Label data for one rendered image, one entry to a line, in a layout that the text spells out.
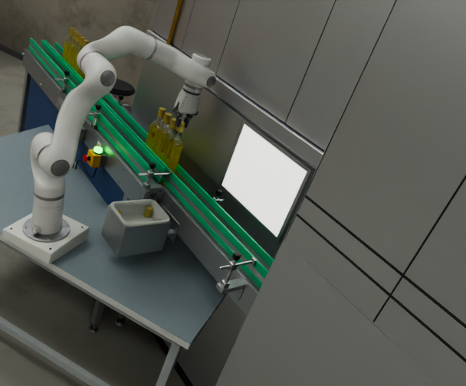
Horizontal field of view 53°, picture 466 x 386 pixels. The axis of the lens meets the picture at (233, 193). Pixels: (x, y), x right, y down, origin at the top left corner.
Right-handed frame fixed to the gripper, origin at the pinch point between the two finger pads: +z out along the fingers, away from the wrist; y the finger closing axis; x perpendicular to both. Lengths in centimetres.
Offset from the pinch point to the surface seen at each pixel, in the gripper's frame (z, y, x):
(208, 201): 23.4, -3.7, 30.8
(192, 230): 34, 5, 37
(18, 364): 135, 56, 4
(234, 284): 32, 9, 73
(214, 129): -1.6, -12.0, 9.4
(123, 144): 23.2, 14.2, -21.5
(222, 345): 87, -16, 61
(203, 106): -7.2, -11.8, -3.5
